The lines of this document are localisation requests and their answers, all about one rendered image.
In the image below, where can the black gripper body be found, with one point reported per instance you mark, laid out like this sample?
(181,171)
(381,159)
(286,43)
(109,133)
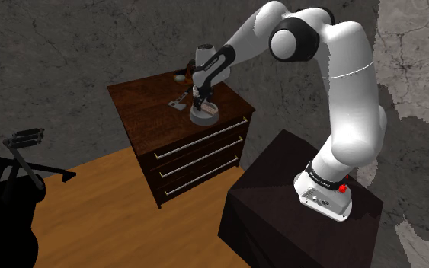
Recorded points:
(199,98)

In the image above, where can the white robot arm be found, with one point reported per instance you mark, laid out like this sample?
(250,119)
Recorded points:
(351,111)

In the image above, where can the grey round bowl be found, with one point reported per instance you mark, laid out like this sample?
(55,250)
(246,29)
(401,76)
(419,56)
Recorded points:
(203,118)

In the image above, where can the grey spatula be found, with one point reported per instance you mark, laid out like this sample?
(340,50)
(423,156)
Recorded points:
(177,104)

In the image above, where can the brown holder with pale egg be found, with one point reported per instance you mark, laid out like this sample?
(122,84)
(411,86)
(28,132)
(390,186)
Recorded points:
(183,76)

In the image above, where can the dark wooden chest of drawers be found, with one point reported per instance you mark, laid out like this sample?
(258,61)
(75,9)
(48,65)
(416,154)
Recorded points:
(151,111)

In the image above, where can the dark robot stand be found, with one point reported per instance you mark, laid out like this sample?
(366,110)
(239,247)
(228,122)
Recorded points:
(273,208)

